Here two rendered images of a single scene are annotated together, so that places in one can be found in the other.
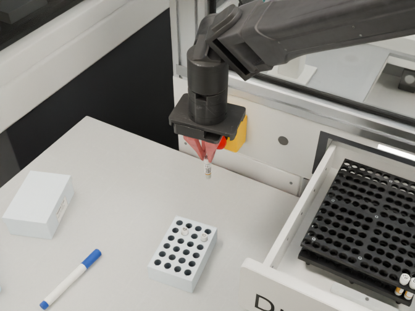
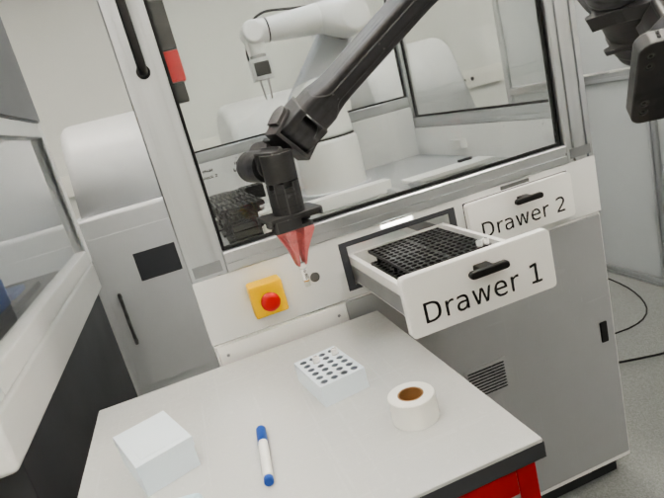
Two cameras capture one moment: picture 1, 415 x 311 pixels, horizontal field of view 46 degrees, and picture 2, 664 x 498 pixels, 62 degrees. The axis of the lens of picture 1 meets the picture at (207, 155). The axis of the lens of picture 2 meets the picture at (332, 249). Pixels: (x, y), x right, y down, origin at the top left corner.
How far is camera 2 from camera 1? 68 cm
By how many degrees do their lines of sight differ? 46
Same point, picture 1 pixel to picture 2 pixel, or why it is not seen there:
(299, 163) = (336, 289)
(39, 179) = (134, 432)
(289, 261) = not seen: hidden behind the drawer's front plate
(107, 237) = (252, 424)
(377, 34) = (392, 41)
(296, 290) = (446, 265)
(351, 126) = (356, 223)
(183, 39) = (191, 237)
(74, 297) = (285, 460)
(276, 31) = (329, 86)
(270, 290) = (431, 287)
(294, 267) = not seen: hidden behind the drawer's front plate
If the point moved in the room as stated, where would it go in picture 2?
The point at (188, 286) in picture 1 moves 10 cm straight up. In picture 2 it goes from (363, 377) to (349, 324)
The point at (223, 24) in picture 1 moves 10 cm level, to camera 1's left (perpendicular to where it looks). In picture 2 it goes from (283, 116) to (235, 127)
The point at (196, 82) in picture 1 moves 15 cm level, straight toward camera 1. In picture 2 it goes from (282, 171) to (349, 161)
